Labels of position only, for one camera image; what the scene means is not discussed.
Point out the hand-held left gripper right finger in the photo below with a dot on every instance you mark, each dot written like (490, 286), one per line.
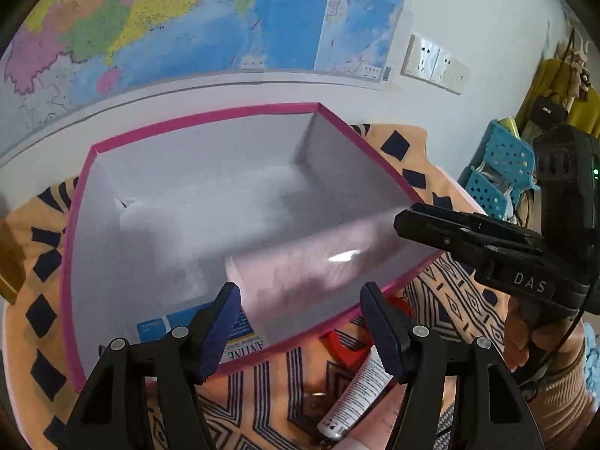
(384, 333)

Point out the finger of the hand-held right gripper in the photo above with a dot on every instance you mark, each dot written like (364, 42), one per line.
(440, 234)
(468, 219)

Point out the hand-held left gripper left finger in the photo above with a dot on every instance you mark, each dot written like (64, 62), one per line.
(220, 333)

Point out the blue and white carton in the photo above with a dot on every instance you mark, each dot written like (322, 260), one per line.
(157, 328)

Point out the pink cardboard box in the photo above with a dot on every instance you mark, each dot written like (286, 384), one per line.
(187, 220)

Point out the person's right forearm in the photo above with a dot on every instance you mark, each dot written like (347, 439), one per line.
(567, 393)

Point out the person's right hand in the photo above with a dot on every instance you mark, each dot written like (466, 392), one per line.
(515, 342)

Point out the blue plastic basket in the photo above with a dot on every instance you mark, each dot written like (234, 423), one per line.
(508, 150)
(485, 194)

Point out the red plastic object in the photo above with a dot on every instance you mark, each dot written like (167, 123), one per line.
(344, 347)

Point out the white squeeze tube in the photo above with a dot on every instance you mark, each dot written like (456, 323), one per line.
(356, 393)

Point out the pale pink packet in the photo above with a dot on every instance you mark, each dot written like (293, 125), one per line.
(393, 412)

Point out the orange patterned tablecloth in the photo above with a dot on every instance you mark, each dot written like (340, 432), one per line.
(281, 393)

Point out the black bag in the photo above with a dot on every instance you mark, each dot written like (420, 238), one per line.
(548, 110)

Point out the yellow garment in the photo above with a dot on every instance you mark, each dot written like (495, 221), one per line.
(548, 79)

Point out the gold black-lidded bottle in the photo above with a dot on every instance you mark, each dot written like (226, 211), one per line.
(5, 258)

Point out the white wall socket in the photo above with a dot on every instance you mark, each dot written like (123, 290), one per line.
(451, 72)
(421, 56)

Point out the wall map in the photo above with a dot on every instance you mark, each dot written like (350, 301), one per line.
(187, 18)

